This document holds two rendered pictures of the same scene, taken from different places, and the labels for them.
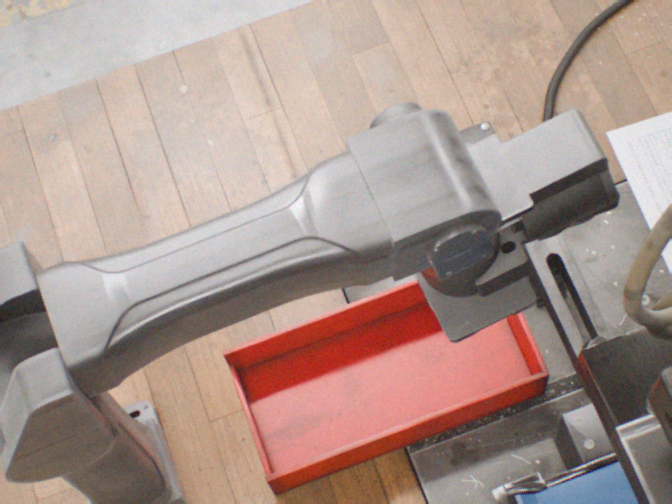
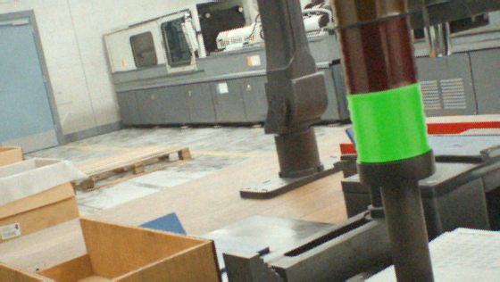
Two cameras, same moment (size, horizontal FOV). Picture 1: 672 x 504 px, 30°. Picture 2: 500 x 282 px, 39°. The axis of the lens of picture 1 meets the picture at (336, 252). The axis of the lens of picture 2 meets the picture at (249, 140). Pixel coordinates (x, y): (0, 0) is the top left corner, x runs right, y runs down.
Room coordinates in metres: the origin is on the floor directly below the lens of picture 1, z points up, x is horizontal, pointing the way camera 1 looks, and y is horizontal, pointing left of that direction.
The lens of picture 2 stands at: (-0.32, -0.69, 1.12)
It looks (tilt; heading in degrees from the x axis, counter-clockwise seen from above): 8 degrees down; 62
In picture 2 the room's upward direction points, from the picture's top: 11 degrees counter-clockwise
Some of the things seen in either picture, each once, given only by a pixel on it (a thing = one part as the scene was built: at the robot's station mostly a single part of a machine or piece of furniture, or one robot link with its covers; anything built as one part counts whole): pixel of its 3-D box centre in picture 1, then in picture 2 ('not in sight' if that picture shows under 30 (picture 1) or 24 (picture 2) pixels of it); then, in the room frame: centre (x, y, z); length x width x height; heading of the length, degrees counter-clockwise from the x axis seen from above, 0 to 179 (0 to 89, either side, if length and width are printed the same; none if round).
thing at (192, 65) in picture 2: not in sight; (175, 44); (3.68, 8.48, 1.21); 0.86 x 0.10 x 0.79; 96
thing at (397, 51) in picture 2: not in sight; (377, 54); (-0.08, -0.40, 1.10); 0.04 x 0.04 x 0.03
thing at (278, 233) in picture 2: not in sight; (243, 253); (-0.02, -0.06, 0.91); 0.17 x 0.16 x 0.02; 9
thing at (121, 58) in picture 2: not in sight; (173, 44); (4.09, 9.47, 1.24); 2.95 x 0.98 x 0.90; 96
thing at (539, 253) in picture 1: (574, 319); not in sight; (0.32, -0.19, 0.95); 0.15 x 0.03 x 0.10; 9
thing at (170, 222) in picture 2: not in sight; (191, 240); (-0.06, -0.04, 0.93); 0.15 x 0.07 x 0.03; 102
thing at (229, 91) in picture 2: not in sight; (229, 87); (4.23, 8.21, 0.49); 5.51 x 1.02 x 0.97; 96
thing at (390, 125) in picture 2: not in sight; (388, 121); (-0.08, -0.40, 1.07); 0.04 x 0.04 x 0.03
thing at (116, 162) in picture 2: not in sight; (117, 167); (1.86, 6.41, 0.07); 1.20 x 1.00 x 0.14; 8
